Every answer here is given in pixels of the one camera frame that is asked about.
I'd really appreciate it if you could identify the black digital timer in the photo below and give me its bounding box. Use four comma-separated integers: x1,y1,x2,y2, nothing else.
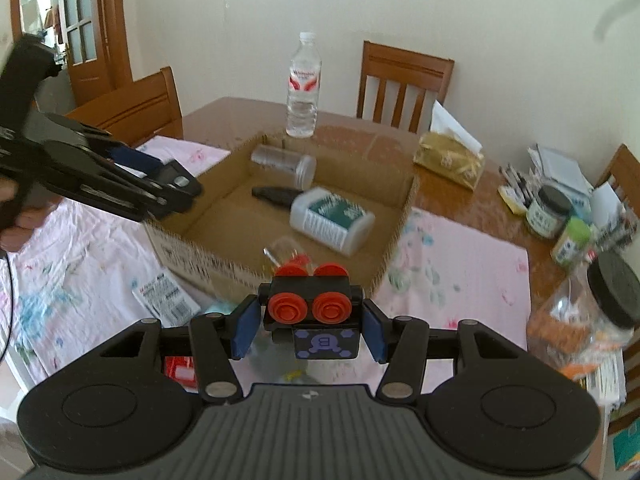
148,159,203,208

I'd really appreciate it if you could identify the red toy train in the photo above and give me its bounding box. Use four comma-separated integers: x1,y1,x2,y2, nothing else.
164,356,198,392

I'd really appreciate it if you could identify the boxed card pack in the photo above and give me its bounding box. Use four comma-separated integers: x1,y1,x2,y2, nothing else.
131,271,201,328

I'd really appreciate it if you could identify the black robot toy cube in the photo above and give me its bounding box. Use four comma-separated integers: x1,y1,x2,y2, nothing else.
258,263,363,361

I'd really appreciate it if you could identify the black glasses case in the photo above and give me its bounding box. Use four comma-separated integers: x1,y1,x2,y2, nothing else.
252,186,303,210

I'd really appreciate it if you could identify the white medical swab bottle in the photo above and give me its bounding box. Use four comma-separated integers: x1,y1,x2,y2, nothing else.
290,188,375,257

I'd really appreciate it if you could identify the clear plastic jar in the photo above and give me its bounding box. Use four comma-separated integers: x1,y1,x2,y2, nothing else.
250,144,317,191

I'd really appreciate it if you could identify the person's left hand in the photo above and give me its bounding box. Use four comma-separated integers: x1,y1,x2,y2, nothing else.
1,195,62,254

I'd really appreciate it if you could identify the wooden chair at left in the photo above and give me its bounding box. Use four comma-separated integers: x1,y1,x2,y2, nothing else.
67,66,182,148

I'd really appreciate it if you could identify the wooden chair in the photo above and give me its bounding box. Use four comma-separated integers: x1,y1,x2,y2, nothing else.
67,66,182,148
596,144,640,212
356,40,454,133

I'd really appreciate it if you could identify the wooden door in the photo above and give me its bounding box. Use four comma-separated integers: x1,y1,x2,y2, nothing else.
60,0,132,105

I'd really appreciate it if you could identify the brown cardboard box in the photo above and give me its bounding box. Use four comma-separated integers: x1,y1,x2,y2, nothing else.
144,133,420,301

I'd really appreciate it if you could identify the large black lid jar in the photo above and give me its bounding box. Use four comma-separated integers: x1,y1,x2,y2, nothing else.
526,250,639,379

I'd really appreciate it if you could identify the clear water bottle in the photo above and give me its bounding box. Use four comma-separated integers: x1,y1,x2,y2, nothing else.
285,32,322,138

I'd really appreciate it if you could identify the dark lid glass jar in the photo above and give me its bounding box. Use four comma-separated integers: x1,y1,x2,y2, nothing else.
525,185,573,240

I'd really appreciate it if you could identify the gold tissue pack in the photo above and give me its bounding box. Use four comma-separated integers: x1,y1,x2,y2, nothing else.
413,101,485,191

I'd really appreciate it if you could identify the green lid small bottle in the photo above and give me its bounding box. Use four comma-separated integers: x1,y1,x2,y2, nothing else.
551,217,591,266

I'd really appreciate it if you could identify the wooden chair at far side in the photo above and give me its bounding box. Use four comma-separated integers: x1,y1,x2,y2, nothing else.
356,40,454,133

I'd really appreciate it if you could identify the wooden chair far right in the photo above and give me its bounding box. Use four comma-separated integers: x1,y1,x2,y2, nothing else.
596,144,640,212

